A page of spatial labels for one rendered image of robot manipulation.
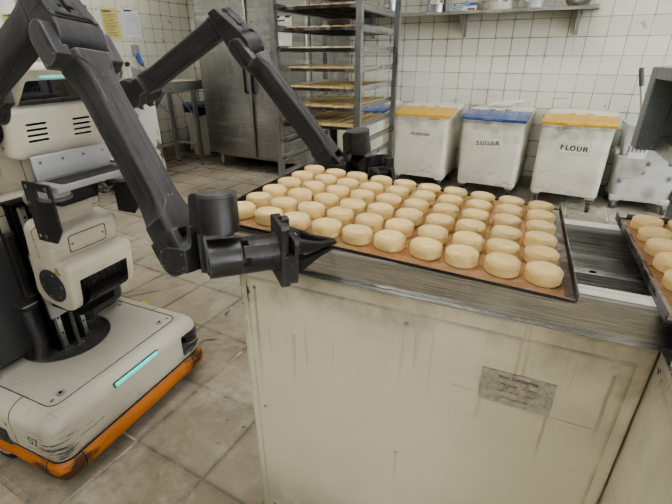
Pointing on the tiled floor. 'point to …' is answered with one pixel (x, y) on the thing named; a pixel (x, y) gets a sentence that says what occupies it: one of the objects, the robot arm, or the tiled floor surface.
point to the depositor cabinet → (646, 440)
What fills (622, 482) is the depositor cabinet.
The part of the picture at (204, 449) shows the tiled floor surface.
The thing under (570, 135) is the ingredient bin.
